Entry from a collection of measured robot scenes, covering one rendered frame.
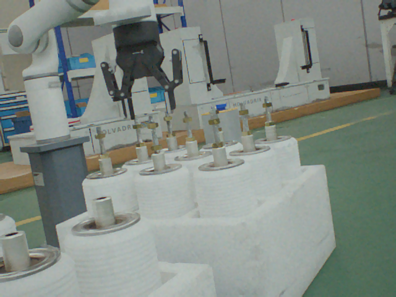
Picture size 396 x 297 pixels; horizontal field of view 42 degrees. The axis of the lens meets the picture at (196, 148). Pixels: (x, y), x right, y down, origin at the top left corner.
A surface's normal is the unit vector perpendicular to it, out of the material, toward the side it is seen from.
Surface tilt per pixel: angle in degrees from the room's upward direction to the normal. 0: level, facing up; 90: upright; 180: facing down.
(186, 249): 90
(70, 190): 90
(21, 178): 90
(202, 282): 90
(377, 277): 0
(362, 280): 0
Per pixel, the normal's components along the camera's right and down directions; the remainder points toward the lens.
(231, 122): 0.86, -0.08
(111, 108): 0.62, -0.01
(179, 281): -0.17, -0.98
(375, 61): -0.77, 0.20
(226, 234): -0.48, 0.18
